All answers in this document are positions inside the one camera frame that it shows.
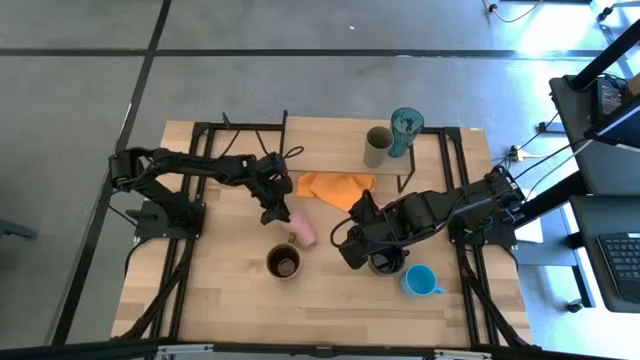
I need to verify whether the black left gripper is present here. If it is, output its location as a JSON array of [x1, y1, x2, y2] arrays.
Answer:
[[243, 153, 295, 227]]

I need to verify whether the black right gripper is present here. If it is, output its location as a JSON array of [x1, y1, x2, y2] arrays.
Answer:
[[347, 188, 409, 257]]

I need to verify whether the pink ribbed cup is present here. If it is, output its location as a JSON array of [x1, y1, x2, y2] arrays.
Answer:
[[283, 211, 319, 250]]

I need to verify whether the black mug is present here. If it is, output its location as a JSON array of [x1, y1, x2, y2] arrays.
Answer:
[[368, 248, 412, 278]]

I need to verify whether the green brown glazed ceramic mug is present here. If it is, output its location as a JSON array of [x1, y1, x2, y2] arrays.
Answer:
[[265, 233, 303, 281]]

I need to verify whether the small blue plastic mug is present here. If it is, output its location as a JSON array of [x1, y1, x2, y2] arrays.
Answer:
[[399, 263, 446, 298]]

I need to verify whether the tall beige cup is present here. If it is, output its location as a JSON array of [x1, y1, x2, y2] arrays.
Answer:
[[362, 125, 395, 169]]

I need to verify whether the teal transparent glass tumbler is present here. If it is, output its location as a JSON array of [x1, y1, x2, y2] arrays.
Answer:
[[388, 106, 426, 159]]

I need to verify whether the orange cloth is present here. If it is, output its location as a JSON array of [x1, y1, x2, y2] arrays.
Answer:
[[295, 171, 378, 213]]

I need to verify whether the black diagonal pole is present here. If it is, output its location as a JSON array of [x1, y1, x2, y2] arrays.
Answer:
[[519, 171, 587, 217], [569, 19, 640, 92]]

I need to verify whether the dark keyboard desk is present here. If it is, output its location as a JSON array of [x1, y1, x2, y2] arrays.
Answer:
[[568, 193, 640, 315]]

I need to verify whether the grey side desk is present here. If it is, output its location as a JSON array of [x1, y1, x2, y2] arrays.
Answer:
[[548, 74, 640, 182]]

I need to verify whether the black keyboard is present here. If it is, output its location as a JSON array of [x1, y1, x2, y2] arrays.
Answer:
[[596, 231, 640, 305]]

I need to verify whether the grey floor foot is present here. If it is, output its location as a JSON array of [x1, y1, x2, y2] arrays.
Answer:
[[0, 218, 41, 242]]

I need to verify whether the open laptop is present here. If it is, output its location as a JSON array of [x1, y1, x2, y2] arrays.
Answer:
[[583, 94, 640, 150]]

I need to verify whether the black device on desk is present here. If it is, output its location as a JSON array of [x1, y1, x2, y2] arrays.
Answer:
[[593, 77, 627, 117]]

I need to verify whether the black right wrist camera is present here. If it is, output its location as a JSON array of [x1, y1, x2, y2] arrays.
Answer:
[[341, 239, 373, 272]]

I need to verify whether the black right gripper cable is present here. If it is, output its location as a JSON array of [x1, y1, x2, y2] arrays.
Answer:
[[329, 215, 354, 250]]

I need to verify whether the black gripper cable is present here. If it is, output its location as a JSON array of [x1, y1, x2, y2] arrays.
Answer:
[[269, 144, 305, 162], [329, 215, 354, 250]]

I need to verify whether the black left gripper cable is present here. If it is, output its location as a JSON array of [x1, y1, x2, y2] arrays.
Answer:
[[269, 144, 305, 162]]

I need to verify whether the black camera rig rail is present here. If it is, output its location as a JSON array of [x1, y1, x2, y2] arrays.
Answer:
[[0, 338, 640, 360]]

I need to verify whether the thin floor cable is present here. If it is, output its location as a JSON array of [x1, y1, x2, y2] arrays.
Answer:
[[481, 0, 545, 25]]

